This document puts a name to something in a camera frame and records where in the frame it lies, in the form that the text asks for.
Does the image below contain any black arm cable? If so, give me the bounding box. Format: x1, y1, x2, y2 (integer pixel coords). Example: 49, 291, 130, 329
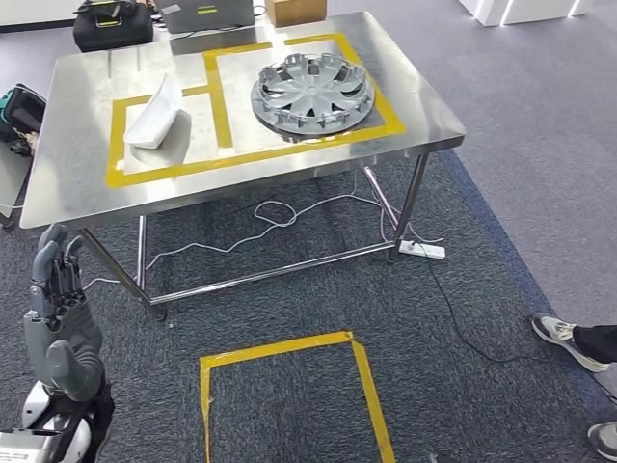
91, 376, 116, 451

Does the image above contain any white floor cable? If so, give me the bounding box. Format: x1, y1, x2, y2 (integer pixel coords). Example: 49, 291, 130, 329
81, 169, 444, 292

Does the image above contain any person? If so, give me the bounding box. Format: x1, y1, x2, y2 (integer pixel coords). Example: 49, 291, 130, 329
531, 312, 617, 463

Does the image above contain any grey laptop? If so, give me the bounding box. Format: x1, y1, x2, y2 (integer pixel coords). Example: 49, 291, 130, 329
155, 0, 256, 35

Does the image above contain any yellow table tape outline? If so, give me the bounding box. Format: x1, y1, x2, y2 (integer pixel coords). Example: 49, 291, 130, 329
105, 32, 407, 190

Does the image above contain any black carry case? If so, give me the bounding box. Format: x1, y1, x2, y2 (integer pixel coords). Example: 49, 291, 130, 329
72, 0, 155, 54

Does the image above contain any white power strip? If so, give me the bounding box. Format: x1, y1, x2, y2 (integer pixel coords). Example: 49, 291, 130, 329
398, 239, 446, 261

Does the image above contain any brown cardboard box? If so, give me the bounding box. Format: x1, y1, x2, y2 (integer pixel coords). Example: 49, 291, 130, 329
263, 0, 327, 28

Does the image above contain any white plastic car part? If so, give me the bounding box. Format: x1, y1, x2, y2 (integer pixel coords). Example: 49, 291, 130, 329
123, 73, 184, 151

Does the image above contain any black floor cable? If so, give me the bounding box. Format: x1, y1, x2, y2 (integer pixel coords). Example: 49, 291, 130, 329
423, 252, 617, 407

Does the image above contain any white cabinet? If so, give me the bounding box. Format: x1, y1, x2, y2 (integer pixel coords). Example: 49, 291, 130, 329
458, 0, 594, 28
0, 141, 33, 222

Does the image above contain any person's foot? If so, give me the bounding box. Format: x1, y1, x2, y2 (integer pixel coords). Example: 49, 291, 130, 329
531, 312, 610, 375

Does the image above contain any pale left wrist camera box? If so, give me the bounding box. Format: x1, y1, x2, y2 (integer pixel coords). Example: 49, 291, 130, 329
0, 429, 51, 463

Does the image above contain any black bag teal strap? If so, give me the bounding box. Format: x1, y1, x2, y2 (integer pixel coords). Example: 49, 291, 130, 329
0, 83, 48, 158

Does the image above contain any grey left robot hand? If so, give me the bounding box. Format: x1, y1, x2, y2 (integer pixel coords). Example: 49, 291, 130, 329
23, 223, 105, 404

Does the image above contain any stainless steel workbench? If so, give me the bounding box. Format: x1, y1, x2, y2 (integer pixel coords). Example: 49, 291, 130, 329
19, 11, 467, 322

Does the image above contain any grey plastic wheel hubcap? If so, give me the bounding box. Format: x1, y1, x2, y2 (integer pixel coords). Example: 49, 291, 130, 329
250, 52, 376, 139

